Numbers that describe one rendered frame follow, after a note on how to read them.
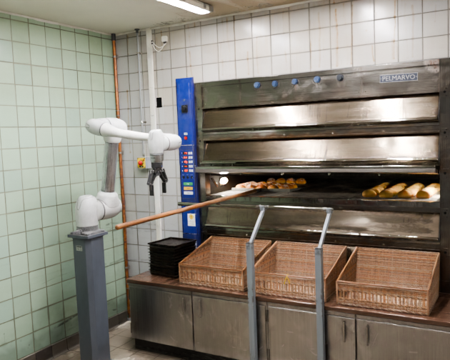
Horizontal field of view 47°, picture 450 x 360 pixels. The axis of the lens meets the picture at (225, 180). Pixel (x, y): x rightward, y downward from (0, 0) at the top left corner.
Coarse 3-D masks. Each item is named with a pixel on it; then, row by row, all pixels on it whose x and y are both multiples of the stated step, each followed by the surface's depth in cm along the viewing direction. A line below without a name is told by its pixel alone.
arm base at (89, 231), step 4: (76, 228) 376; (80, 228) 373; (84, 228) 372; (88, 228) 372; (92, 228) 374; (96, 228) 377; (72, 232) 376; (76, 232) 369; (80, 232) 372; (84, 232) 371; (88, 232) 371; (92, 232) 373; (96, 232) 376; (100, 232) 379
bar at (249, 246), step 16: (240, 208) 373; (256, 208) 365; (272, 208) 359; (288, 208) 353; (304, 208) 347; (320, 208) 342; (256, 224) 356; (320, 240) 327; (320, 256) 321; (320, 272) 322; (320, 288) 323; (320, 304) 324; (320, 320) 325; (256, 336) 353; (320, 336) 326; (256, 352) 353; (320, 352) 327
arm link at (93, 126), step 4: (88, 120) 372; (92, 120) 368; (96, 120) 367; (100, 120) 368; (104, 120) 370; (108, 120) 373; (88, 124) 368; (92, 124) 365; (96, 124) 363; (100, 124) 362; (88, 128) 368; (92, 128) 365; (96, 128) 363; (92, 132) 367; (96, 132) 364
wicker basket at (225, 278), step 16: (208, 240) 422; (224, 240) 420; (240, 240) 413; (256, 240) 405; (192, 256) 403; (208, 256) 423; (240, 256) 411; (256, 256) 379; (192, 272) 384; (208, 272) 376; (224, 272) 369; (240, 272) 362; (224, 288) 370; (240, 288) 364
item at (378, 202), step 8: (208, 200) 429; (232, 200) 418; (240, 200) 414; (248, 200) 411; (256, 200) 407; (264, 200) 403; (272, 200) 400; (280, 200) 397; (288, 200) 393; (296, 200) 390; (304, 200) 387; (312, 200) 384; (320, 200) 381; (328, 200) 378; (336, 200) 374; (344, 200) 372; (352, 200) 369; (360, 200) 366; (368, 200) 363; (376, 200) 361; (384, 200) 359; (392, 200) 357; (400, 200) 356; (408, 200) 354
